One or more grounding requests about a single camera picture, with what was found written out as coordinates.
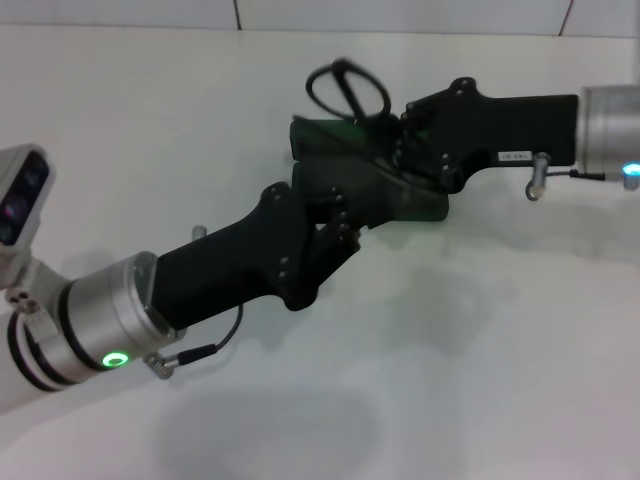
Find black thin-framed glasses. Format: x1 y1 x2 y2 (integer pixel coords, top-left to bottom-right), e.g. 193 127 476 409
305 58 402 127

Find green glasses case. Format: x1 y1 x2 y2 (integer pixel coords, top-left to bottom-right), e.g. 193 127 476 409
288 115 452 224

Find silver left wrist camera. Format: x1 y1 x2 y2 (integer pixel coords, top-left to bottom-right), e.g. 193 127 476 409
0 143 58 250

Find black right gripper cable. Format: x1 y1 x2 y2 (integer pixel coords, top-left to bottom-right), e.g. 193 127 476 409
523 151 609 202

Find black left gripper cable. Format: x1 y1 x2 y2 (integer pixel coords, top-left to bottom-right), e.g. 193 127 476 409
143 301 246 382

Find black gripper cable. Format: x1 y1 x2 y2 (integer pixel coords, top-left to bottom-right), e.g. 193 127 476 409
143 301 246 382
523 151 609 202

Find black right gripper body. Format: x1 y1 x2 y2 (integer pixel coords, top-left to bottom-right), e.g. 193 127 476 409
406 77 583 195

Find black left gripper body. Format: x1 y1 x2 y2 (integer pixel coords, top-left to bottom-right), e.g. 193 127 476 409
148 182 322 312

